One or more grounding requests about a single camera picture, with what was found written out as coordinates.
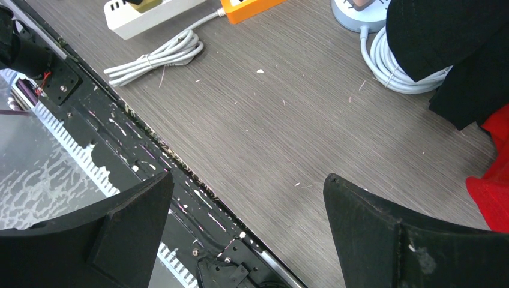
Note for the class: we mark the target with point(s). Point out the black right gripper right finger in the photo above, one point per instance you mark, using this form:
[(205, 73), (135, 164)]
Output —
[(382, 244)]

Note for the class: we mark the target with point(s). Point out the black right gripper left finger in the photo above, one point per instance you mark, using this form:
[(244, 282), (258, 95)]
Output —
[(110, 243)]

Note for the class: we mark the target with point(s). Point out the white power strip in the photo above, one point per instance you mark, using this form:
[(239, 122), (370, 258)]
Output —
[(126, 21)]

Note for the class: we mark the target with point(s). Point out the yellow plug adapter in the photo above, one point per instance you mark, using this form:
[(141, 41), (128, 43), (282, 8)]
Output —
[(144, 5)]

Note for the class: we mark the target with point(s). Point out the round blue power socket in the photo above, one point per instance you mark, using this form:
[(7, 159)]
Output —
[(355, 15)]

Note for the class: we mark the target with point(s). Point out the red hanging garment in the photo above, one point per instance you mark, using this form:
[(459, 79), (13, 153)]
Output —
[(490, 192)]

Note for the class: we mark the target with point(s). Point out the black hanging garment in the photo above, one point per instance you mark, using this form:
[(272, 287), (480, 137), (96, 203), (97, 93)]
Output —
[(468, 37)]

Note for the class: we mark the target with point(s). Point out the orange power strip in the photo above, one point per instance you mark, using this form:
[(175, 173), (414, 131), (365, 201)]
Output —
[(238, 11)]

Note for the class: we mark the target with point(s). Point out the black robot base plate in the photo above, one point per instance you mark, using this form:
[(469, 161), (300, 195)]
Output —
[(68, 141)]

